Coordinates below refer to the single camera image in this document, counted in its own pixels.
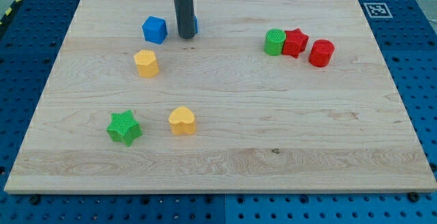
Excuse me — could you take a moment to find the blue triangle block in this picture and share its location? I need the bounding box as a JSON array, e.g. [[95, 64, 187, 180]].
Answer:
[[194, 16, 198, 34]]

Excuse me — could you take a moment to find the yellow hexagon block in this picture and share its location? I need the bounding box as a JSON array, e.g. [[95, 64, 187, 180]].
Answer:
[[134, 50, 159, 78]]

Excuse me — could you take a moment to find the yellow heart block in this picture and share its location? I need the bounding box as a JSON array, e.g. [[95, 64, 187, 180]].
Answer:
[[169, 106, 197, 135]]

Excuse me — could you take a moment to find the light wooden board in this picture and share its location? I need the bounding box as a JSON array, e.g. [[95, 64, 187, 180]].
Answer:
[[5, 0, 436, 195]]

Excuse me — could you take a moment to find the green cylinder block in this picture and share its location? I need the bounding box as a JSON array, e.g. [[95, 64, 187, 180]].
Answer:
[[264, 29, 286, 56]]

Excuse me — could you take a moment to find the red star block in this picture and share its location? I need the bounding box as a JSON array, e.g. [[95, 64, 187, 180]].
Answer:
[[282, 28, 309, 58]]

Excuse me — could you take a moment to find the blue cube block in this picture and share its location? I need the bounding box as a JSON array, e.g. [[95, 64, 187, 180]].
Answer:
[[142, 16, 167, 44]]

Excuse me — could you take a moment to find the green star block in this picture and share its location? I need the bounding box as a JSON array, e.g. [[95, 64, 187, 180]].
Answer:
[[107, 110, 143, 147]]

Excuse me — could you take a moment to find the red cylinder block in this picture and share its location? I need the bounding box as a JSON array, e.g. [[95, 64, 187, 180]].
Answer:
[[309, 39, 335, 67]]

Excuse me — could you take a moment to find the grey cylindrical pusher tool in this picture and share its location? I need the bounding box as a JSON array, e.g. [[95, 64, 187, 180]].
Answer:
[[173, 0, 196, 39]]

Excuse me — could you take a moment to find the white fiducial marker tag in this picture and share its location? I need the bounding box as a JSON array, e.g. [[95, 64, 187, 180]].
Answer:
[[364, 2, 393, 18]]

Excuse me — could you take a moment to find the yellow black hazard tape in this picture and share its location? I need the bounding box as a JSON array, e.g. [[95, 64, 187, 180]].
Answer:
[[1, 0, 24, 26]]

